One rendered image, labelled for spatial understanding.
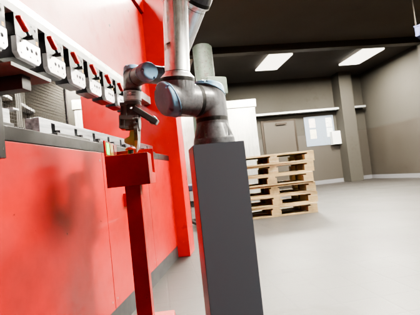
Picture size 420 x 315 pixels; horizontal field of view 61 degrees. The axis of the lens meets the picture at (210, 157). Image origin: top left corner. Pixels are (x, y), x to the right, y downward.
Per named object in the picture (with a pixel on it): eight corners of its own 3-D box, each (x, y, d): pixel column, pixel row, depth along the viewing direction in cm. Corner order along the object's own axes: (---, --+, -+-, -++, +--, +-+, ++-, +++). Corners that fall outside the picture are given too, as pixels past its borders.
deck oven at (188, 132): (252, 195, 952) (242, 110, 963) (267, 198, 812) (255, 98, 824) (185, 204, 930) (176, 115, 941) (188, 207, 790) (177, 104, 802)
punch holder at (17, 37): (17, 55, 130) (14, 11, 131) (-5, 59, 131) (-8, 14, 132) (41, 67, 145) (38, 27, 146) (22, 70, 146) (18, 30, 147)
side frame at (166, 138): (190, 255, 306) (163, -6, 318) (95, 264, 315) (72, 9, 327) (195, 249, 331) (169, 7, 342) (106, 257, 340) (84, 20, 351)
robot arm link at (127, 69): (128, 61, 146) (119, 67, 153) (128, 88, 145) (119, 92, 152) (145, 65, 151) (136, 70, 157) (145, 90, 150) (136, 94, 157)
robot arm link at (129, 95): (142, 94, 155) (139, 89, 147) (142, 104, 155) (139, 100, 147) (125, 94, 155) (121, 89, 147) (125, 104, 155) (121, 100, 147)
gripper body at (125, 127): (122, 132, 154) (122, 104, 155) (142, 131, 154) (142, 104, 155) (118, 129, 146) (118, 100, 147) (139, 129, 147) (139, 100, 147)
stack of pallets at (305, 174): (302, 206, 580) (295, 153, 584) (321, 211, 497) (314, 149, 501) (227, 215, 571) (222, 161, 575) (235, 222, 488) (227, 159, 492)
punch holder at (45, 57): (48, 70, 150) (45, 32, 151) (29, 73, 151) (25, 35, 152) (66, 79, 165) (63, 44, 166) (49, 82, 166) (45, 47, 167)
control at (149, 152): (150, 183, 134) (145, 135, 135) (107, 188, 134) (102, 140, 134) (155, 182, 154) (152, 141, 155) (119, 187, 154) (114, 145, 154)
